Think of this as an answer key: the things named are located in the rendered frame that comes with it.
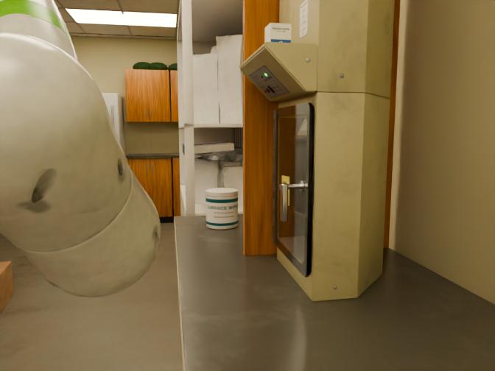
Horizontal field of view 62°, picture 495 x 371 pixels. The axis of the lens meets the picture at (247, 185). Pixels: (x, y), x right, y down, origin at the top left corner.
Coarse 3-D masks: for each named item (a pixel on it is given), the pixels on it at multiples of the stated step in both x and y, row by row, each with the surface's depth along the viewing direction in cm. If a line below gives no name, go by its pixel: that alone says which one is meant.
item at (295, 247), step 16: (288, 112) 105; (304, 112) 92; (288, 128) 106; (304, 128) 93; (288, 144) 106; (304, 144) 93; (288, 160) 106; (304, 160) 93; (288, 176) 107; (304, 176) 94; (304, 192) 94; (288, 208) 107; (304, 208) 94; (288, 224) 108; (304, 224) 94; (288, 240) 108; (304, 240) 95; (288, 256) 109; (304, 256) 95; (304, 272) 95
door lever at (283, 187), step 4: (280, 184) 95; (284, 184) 94; (288, 184) 95; (292, 184) 95; (296, 184) 95; (300, 184) 95; (280, 188) 94; (284, 188) 94; (288, 188) 95; (292, 188) 95; (296, 188) 95; (300, 188) 95; (284, 192) 94; (284, 196) 94; (284, 200) 95; (284, 204) 95; (284, 208) 95; (284, 212) 95; (284, 216) 95; (284, 220) 95
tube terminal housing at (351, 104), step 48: (288, 0) 107; (336, 0) 86; (384, 0) 96; (336, 48) 87; (384, 48) 99; (336, 96) 89; (384, 96) 102; (336, 144) 90; (384, 144) 105; (336, 192) 92; (384, 192) 108; (336, 240) 93; (336, 288) 95
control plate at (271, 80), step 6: (264, 66) 95; (258, 72) 103; (264, 72) 99; (270, 72) 95; (252, 78) 112; (258, 78) 108; (264, 78) 103; (270, 78) 99; (276, 78) 96; (258, 84) 113; (264, 84) 107; (270, 84) 103; (276, 84) 99; (276, 90) 103; (282, 90) 99; (270, 96) 113
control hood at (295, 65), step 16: (272, 48) 85; (288, 48) 86; (304, 48) 86; (256, 64) 99; (272, 64) 90; (288, 64) 86; (304, 64) 87; (288, 80) 91; (304, 80) 87; (288, 96) 101
